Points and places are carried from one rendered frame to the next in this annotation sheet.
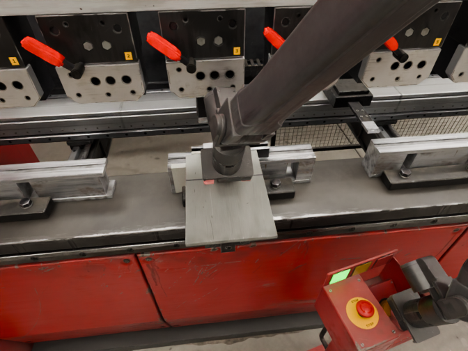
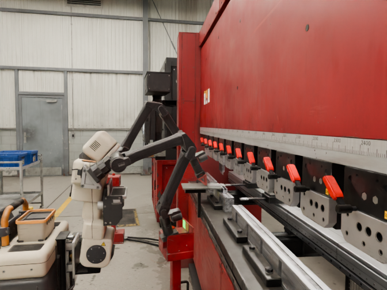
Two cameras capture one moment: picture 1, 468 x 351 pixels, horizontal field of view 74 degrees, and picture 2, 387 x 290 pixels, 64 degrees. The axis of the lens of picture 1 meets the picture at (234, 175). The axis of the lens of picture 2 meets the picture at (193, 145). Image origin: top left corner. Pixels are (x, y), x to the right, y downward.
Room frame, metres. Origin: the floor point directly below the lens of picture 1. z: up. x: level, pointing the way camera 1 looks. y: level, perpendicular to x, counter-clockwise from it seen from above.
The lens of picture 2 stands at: (0.40, -2.15, 1.43)
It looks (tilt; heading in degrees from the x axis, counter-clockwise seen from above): 4 degrees down; 89
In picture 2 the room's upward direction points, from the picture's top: straight up
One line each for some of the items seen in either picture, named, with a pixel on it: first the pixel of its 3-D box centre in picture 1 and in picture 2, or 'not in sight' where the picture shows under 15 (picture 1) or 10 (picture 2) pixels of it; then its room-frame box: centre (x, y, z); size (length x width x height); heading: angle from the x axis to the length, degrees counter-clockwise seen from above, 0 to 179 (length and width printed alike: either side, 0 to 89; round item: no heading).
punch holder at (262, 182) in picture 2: not in sight; (273, 168); (0.72, -0.94, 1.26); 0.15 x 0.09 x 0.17; 96
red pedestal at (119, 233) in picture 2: not in sight; (113, 207); (-0.53, 1.57, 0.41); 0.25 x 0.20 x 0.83; 6
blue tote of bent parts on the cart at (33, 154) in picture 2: not in sight; (16, 157); (-2.16, 2.44, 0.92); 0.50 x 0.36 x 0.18; 10
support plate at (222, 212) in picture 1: (225, 191); (200, 186); (0.47, 0.02, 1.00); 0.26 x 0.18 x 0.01; 6
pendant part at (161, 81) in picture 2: not in sight; (156, 114); (0.03, 1.23, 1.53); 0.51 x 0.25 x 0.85; 102
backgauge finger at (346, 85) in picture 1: (356, 103); (262, 197); (0.81, -0.37, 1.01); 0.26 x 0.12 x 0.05; 6
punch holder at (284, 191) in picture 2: not in sight; (295, 177); (0.74, -1.13, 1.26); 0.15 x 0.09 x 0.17; 96
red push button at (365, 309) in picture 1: (363, 310); not in sight; (0.29, -0.30, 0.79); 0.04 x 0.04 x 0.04
